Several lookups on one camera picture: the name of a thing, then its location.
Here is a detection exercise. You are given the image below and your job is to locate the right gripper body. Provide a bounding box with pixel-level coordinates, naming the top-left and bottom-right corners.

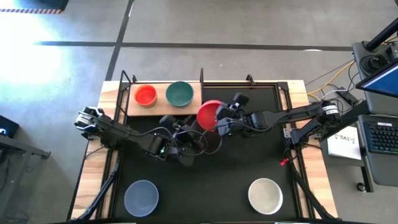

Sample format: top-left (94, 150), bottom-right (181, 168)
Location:
top-left (229, 105), bottom-right (250, 138)

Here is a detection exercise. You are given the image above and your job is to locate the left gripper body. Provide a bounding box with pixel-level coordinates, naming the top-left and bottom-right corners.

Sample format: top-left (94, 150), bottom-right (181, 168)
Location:
top-left (169, 119), bottom-right (197, 150)

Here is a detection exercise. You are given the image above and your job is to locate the large red bowl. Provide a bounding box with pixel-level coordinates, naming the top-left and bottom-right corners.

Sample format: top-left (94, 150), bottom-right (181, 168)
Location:
top-left (196, 100), bottom-right (223, 131)

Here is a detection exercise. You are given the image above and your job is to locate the large teal bowl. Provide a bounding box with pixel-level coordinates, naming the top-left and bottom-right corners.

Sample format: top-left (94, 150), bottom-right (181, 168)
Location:
top-left (165, 81), bottom-right (195, 108)

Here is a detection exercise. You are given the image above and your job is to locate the small orange bowl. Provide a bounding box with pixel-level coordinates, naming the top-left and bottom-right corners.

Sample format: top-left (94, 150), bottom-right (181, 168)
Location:
top-left (134, 84), bottom-right (158, 108)

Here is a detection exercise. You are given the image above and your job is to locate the large blue-grey bowl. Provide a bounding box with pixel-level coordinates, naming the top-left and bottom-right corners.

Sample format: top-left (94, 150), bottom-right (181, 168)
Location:
top-left (123, 179), bottom-right (160, 218)

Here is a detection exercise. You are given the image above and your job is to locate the large cream bowl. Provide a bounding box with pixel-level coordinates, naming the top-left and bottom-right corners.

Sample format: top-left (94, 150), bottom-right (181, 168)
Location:
top-left (248, 177), bottom-right (284, 215)

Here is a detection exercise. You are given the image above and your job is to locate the silver mounting plate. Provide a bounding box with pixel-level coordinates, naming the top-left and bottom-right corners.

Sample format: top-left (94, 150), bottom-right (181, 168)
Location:
top-left (282, 127), bottom-right (298, 139)

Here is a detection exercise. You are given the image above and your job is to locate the white paper sheet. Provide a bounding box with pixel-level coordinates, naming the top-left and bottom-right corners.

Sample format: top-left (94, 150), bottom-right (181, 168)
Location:
top-left (326, 125), bottom-right (362, 161)

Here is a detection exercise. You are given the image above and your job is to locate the black power strip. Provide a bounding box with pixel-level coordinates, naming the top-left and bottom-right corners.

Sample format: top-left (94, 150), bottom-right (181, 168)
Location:
top-left (335, 88), bottom-right (358, 106)

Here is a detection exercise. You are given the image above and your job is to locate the black keyboard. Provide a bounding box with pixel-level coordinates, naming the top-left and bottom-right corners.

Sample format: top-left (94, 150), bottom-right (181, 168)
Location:
top-left (366, 121), bottom-right (398, 156)

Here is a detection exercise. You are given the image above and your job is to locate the black round device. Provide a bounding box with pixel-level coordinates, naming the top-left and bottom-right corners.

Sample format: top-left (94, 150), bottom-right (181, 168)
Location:
top-left (360, 54), bottom-right (389, 74)

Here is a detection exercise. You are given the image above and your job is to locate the monitor with blue screen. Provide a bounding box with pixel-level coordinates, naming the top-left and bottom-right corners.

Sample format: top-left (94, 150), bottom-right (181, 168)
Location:
top-left (356, 60), bottom-right (398, 99)

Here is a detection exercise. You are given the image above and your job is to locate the laptop computer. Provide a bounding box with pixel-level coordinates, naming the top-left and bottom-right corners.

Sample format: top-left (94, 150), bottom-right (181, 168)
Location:
top-left (351, 40), bottom-right (398, 187)

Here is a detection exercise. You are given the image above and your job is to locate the grey desk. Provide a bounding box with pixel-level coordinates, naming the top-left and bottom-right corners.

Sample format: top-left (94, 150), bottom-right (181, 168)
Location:
top-left (0, 133), bottom-right (51, 218)

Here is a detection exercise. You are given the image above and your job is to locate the black stand pole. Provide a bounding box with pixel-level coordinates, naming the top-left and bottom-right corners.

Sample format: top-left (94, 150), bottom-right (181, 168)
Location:
top-left (365, 18), bottom-right (398, 52)

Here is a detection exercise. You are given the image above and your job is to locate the black device with blue light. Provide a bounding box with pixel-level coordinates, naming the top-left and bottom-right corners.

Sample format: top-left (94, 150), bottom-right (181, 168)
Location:
top-left (0, 114), bottom-right (20, 138)

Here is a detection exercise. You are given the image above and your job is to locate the black mat with striped edge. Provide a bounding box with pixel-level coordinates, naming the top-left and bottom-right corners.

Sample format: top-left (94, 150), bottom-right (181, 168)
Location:
top-left (0, 0), bottom-right (70, 15)

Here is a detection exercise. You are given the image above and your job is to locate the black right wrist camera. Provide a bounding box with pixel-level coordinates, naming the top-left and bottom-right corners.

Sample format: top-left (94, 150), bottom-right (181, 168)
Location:
top-left (233, 92), bottom-right (249, 106)

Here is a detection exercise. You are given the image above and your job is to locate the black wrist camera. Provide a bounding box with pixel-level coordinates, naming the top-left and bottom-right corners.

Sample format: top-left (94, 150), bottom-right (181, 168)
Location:
top-left (233, 92), bottom-right (249, 106)
top-left (159, 114), bottom-right (177, 128)

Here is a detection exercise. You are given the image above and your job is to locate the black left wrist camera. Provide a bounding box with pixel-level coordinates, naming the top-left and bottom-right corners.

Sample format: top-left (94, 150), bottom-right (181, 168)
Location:
top-left (159, 114), bottom-right (177, 128)

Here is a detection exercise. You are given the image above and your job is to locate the wooden shelf with black frame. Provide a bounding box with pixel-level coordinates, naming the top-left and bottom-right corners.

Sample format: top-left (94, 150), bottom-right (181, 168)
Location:
top-left (118, 68), bottom-right (205, 118)

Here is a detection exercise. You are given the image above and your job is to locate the yellow cable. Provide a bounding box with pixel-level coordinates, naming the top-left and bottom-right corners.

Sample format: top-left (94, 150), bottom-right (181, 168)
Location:
top-left (307, 60), bottom-right (356, 96)

